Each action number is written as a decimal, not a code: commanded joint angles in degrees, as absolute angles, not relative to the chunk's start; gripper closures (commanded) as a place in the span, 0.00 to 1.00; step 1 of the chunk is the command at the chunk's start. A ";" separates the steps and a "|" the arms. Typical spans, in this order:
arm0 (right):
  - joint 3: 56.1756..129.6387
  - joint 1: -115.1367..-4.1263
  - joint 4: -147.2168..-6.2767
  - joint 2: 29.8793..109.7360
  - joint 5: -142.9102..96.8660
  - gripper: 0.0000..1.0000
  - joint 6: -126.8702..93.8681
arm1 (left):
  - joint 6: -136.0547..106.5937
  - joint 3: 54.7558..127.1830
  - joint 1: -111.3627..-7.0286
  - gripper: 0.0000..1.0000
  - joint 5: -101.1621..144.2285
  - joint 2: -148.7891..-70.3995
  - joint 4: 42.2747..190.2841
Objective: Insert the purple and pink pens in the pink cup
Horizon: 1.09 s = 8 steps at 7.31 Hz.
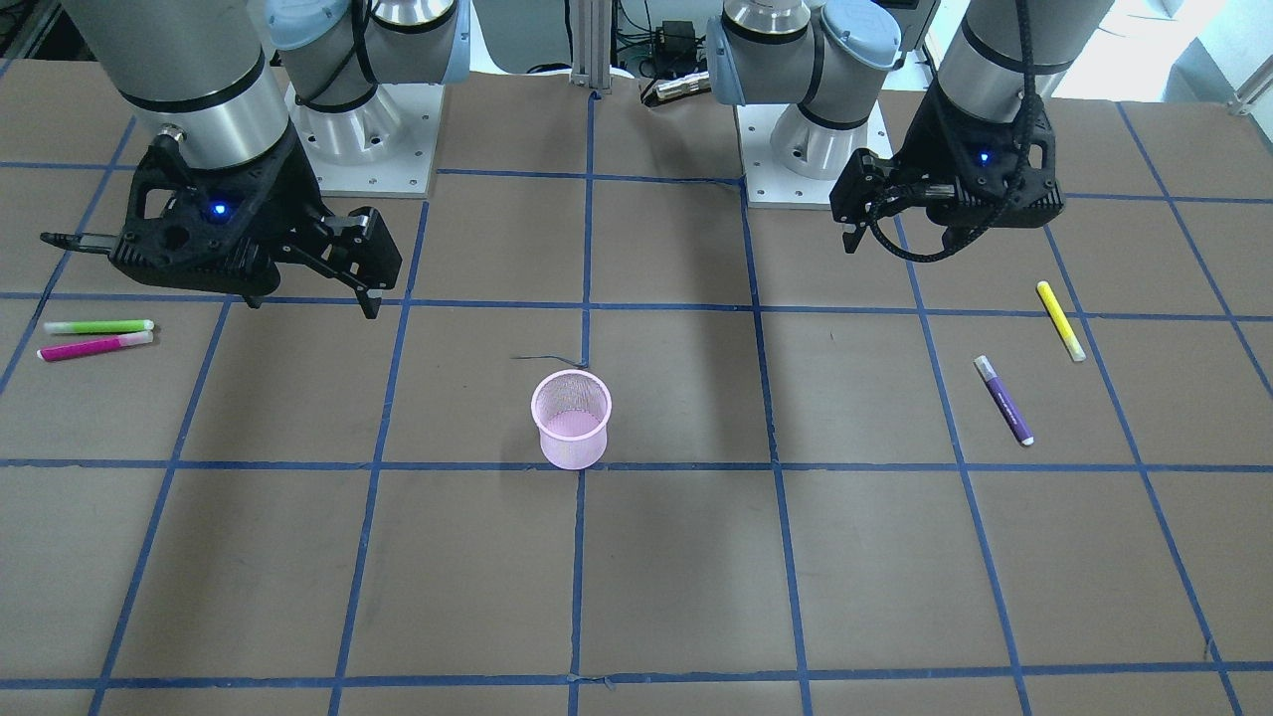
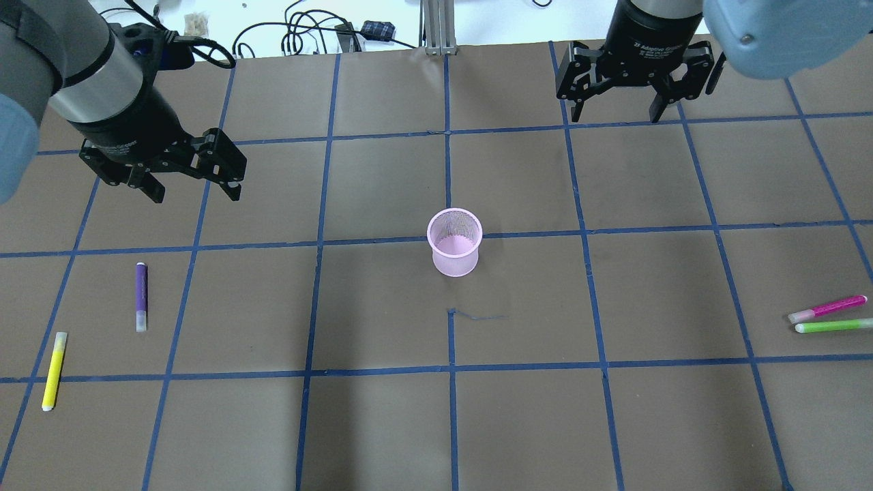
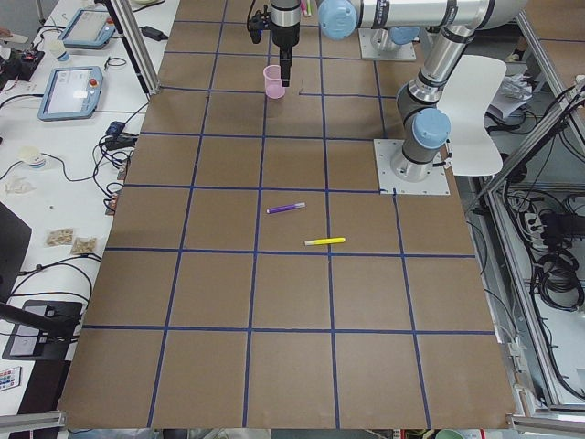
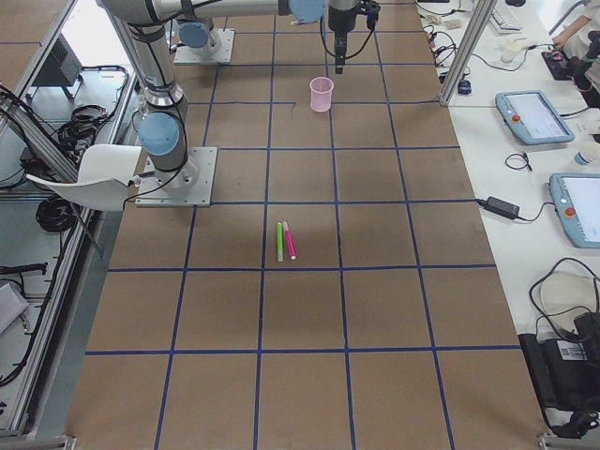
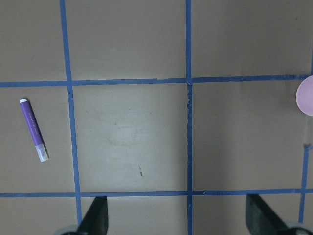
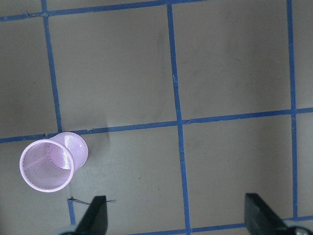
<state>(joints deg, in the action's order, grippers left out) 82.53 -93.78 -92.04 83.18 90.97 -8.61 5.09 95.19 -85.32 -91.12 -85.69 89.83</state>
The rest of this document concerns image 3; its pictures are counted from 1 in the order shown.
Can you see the yellow marker pen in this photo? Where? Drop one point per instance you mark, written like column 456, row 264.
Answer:
column 325, row 241

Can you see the near teach pendant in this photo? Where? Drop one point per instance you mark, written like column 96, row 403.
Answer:
column 71, row 94

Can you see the aluminium frame post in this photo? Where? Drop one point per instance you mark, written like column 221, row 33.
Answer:
column 132, row 39

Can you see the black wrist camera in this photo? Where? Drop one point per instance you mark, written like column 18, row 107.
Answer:
column 257, row 23

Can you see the far teach pendant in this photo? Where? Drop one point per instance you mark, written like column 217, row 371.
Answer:
column 89, row 28

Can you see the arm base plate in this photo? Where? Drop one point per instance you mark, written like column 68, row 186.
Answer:
column 391, row 44
column 398, row 176

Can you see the black monitor stand base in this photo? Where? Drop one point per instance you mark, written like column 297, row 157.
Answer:
column 43, row 330

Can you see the black power adapter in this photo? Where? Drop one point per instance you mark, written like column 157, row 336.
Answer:
column 154, row 33

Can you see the remote control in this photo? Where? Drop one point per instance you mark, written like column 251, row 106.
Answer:
column 10, row 378

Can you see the blue usb hub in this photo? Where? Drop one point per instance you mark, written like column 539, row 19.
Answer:
column 115, row 128

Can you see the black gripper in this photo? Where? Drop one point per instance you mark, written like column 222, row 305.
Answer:
column 284, row 37

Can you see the white plastic chair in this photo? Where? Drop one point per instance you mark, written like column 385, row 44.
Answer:
column 465, row 99

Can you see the snack bag right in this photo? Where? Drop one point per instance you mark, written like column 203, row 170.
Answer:
column 84, row 245

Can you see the teach pendant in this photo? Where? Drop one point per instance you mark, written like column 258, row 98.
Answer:
column 71, row 94
column 89, row 28

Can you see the crumpled white tissue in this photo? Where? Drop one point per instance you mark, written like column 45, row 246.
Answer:
column 18, row 186

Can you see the white paper cup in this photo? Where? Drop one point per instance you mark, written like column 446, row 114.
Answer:
column 57, row 48

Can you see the pink mesh cup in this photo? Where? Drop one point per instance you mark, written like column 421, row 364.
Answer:
column 273, row 82

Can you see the snack bag left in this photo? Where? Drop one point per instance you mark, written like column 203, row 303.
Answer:
column 59, row 237

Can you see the snack bag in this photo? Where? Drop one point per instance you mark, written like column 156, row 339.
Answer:
column 84, row 245
column 59, row 237

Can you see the white power strip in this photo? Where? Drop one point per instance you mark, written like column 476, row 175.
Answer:
column 532, row 224

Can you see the purple marker pen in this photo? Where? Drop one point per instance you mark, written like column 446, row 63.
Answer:
column 285, row 208

